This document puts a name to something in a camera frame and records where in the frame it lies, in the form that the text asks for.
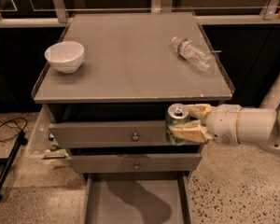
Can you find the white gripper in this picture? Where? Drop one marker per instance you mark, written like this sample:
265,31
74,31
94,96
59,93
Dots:
222,122

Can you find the green soda can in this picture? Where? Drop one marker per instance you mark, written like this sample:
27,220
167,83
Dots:
177,114

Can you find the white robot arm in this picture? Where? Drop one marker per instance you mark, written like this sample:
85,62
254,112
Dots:
259,127

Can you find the grey middle drawer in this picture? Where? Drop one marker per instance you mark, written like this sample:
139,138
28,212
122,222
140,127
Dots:
135,159

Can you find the grey drawer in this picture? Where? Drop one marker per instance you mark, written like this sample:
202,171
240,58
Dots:
137,198
135,159
111,125

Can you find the grey top drawer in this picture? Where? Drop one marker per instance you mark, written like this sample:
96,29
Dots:
111,125

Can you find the grey drawer cabinet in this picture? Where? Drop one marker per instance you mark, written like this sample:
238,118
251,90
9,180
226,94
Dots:
129,60

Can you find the grey bottom drawer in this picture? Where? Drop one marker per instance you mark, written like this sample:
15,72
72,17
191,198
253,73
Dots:
137,198

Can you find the clear plastic water bottle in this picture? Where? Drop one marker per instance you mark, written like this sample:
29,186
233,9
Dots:
193,53

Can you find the white ceramic bowl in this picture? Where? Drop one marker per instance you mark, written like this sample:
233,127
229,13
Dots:
65,56

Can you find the clear plastic side bin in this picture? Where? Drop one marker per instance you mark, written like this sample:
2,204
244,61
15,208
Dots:
41,143

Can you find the black metal floor bar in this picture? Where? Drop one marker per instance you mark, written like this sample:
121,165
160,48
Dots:
7,162

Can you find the metal railing frame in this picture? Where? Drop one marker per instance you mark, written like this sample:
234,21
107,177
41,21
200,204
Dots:
48,13

